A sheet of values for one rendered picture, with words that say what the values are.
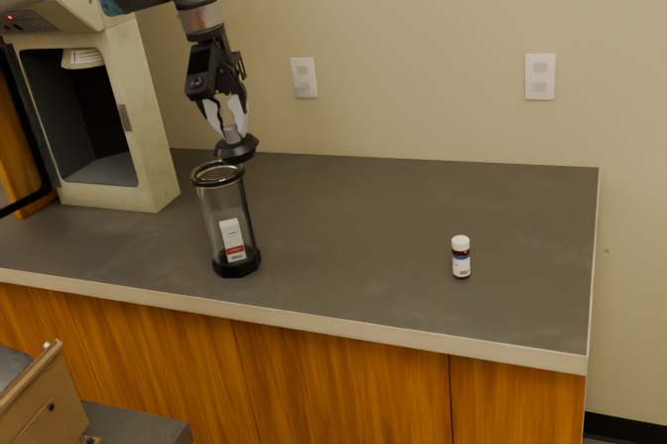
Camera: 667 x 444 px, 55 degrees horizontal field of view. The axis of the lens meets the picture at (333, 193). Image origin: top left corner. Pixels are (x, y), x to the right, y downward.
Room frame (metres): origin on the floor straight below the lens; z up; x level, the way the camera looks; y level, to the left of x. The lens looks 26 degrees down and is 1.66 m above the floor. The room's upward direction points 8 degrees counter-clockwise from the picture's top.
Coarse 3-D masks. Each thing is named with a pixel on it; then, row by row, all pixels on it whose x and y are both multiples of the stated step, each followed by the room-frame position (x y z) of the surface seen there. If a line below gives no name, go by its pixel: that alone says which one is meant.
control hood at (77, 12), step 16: (48, 0) 1.38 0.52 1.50; (64, 0) 1.38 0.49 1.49; (80, 0) 1.43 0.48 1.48; (48, 16) 1.44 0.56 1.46; (64, 16) 1.42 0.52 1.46; (80, 16) 1.41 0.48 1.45; (96, 16) 1.46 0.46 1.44; (48, 32) 1.50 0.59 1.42; (64, 32) 1.48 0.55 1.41; (80, 32) 1.47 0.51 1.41
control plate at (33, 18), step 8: (0, 16) 1.48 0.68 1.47; (16, 16) 1.47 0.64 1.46; (32, 16) 1.45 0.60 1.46; (40, 16) 1.44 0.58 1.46; (0, 24) 1.52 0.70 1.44; (8, 24) 1.51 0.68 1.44; (16, 24) 1.50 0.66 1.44; (24, 24) 1.49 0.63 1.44; (32, 24) 1.48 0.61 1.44; (40, 24) 1.47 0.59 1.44; (48, 24) 1.47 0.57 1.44; (0, 32) 1.55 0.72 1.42; (8, 32) 1.54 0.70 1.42; (16, 32) 1.54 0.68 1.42; (24, 32) 1.53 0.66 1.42; (32, 32) 1.52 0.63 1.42
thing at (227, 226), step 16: (192, 176) 1.15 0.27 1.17; (208, 176) 1.20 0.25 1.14; (224, 176) 1.21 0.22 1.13; (208, 192) 1.12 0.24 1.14; (224, 192) 1.12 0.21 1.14; (240, 192) 1.15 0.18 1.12; (208, 208) 1.13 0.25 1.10; (224, 208) 1.12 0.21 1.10; (240, 208) 1.14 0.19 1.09; (208, 224) 1.13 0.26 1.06; (224, 224) 1.12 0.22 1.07; (240, 224) 1.13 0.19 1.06; (224, 240) 1.12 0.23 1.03; (240, 240) 1.13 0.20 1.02; (224, 256) 1.12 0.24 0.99; (240, 256) 1.12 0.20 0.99
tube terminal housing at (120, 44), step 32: (96, 0) 1.47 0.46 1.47; (96, 32) 1.48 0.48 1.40; (128, 32) 1.54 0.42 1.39; (128, 64) 1.51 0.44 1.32; (32, 96) 1.59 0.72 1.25; (128, 96) 1.48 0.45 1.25; (160, 128) 1.56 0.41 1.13; (160, 160) 1.53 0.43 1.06; (64, 192) 1.60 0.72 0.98; (96, 192) 1.55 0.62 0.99; (128, 192) 1.50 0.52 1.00; (160, 192) 1.50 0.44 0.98
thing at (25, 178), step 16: (0, 80) 1.56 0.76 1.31; (0, 96) 1.54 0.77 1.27; (0, 112) 1.53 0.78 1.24; (16, 112) 1.56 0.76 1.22; (0, 128) 1.52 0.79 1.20; (16, 128) 1.55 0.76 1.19; (0, 144) 1.51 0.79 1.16; (16, 144) 1.54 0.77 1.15; (0, 160) 1.50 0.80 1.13; (16, 160) 1.53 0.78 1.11; (32, 160) 1.56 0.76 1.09; (0, 176) 1.49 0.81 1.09; (16, 176) 1.52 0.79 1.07; (32, 176) 1.55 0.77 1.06; (0, 192) 1.48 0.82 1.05; (16, 192) 1.51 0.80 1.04; (32, 192) 1.54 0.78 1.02; (0, 208) 1.46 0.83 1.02
